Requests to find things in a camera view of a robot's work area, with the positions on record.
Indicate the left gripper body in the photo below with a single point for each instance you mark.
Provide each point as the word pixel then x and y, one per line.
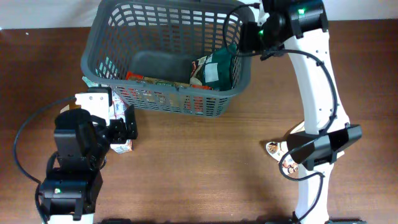
pixel 117 130

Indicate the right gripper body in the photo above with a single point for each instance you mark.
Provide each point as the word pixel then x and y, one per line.
pixel 249 37

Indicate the white Kleenex tissue multipack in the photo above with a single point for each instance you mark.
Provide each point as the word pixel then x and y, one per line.
pixel 117 112

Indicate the orange San Remo spaghetti pack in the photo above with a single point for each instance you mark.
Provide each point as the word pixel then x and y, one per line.
pixel 161 83

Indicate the dark green food bag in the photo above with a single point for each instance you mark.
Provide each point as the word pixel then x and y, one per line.
pixel 214 70

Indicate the grey plastic shopping basket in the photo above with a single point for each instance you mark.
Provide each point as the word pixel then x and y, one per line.
pixel 161 39

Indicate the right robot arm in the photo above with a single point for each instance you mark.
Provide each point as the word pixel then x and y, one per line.
pixel 299 29

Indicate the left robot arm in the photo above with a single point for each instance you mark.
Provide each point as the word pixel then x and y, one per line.
pixel 73 178

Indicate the teal wet wipes pack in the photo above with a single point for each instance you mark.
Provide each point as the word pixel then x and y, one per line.
pixel 90 83

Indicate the brown Pantree snack pouch left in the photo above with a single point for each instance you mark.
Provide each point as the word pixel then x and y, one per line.
pixel 68 107

